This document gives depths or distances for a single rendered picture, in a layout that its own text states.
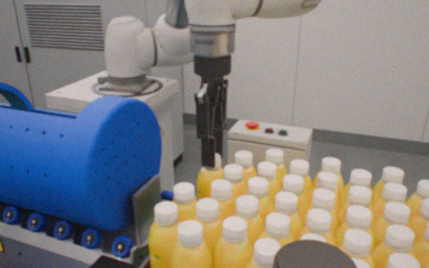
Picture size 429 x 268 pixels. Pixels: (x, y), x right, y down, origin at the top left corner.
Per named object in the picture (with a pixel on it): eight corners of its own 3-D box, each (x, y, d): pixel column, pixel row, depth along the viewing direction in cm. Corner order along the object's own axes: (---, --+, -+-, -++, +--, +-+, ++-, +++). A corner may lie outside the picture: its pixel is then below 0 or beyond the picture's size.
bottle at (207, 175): (216, 218, 94) (217, 152, 87) (232, 233, 88) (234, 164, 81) (192, 227, 91) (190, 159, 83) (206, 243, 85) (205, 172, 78)
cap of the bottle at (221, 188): (229, 185, 73) (229, 177, 72) (233, 196, 70) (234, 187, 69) (209, 187, 72) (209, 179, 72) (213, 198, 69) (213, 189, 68)
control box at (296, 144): (238, 151, 107) (239, 118, 103) (308, 162, 100) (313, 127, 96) (227, 166, 99) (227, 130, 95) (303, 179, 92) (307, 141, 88)
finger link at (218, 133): (209, 128, 81) (210, 127, 82) (209, 157, 84) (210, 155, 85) (222, 130, 80) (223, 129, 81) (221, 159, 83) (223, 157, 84)
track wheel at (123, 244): (118, 233, 76) (113, 232, 74) (137, 238, 75) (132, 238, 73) (112, 255, 75) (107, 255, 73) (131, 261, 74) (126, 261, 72)
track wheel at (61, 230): (61, 218, 81) (55, 216, 79) (77, 222, 80) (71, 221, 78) (54, 237, 80) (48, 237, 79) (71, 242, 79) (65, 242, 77)
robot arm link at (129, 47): (103, 69, 155) (98, 15, 146) (147, 66, 161) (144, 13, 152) (109, 79, 141) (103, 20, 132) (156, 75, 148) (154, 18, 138)
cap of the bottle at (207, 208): (209, 220, 62) (209, 212, 62) (191, 213, 64) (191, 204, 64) (223, 210, 65) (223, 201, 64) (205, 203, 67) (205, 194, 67)
